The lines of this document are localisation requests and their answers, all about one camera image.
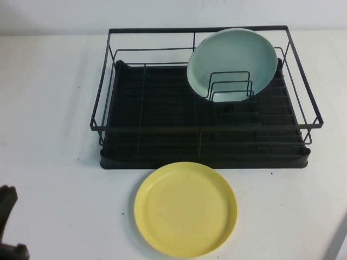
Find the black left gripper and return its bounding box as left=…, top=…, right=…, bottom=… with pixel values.
left=0, top=185, right=30, bottom=260

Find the yellow round plate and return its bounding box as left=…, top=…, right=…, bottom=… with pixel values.
left=133, top=161, right=238, bottom=251

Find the pale green round plate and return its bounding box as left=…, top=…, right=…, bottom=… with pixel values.
left=187, top=27, right=279, bottom=103

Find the black plastic drip tray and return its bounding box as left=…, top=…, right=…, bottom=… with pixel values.
left=100, top=57, right=310, bottom=170

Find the black wire dish rack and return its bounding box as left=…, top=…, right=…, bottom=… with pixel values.
left=88, top=25, right=324, bottom=146

